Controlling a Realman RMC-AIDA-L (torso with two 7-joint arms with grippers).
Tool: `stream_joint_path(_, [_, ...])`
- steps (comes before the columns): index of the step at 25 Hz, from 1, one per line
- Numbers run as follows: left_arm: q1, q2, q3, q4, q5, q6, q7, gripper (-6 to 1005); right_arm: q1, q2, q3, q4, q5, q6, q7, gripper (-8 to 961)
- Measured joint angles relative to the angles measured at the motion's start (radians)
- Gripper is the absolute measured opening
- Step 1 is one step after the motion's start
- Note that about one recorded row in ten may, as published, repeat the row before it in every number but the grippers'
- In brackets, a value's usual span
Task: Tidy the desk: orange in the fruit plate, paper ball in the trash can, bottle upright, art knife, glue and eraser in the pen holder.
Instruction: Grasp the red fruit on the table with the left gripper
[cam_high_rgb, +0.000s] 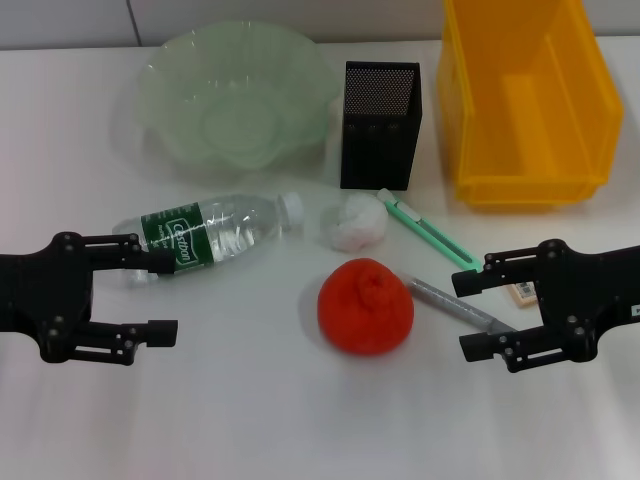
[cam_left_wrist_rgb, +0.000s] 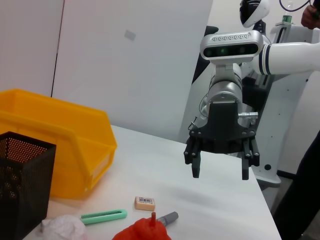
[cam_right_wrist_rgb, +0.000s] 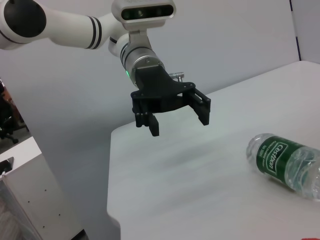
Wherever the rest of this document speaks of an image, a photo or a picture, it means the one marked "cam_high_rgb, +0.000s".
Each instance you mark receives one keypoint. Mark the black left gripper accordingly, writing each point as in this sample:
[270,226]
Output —
[45,290]

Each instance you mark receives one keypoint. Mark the green utility knife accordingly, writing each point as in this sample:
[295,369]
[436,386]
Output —
[425,230]

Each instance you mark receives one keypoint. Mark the grey marker pen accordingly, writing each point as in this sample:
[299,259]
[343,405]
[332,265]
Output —
[450,302]

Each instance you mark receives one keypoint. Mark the clear water bottle green label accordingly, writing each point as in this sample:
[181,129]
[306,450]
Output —
[220,230]

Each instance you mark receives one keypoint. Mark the black mesh pen holder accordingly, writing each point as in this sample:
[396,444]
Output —
[380,145]

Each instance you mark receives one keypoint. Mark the beige eraser with barcode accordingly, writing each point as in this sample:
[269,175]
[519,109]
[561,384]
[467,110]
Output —
[524,294]

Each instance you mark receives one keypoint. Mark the green glass fruit plate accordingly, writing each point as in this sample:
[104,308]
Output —
[230,100]

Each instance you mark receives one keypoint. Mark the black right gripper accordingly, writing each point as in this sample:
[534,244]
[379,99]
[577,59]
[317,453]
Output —
[585,295]

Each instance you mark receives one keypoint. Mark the white paper ball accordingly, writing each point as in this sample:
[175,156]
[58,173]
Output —
[357,222]

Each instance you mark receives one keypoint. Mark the orange fruit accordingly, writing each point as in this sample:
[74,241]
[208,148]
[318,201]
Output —
[365,310]

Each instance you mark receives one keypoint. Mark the yellow plastic bin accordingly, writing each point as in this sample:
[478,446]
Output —
[540,125]

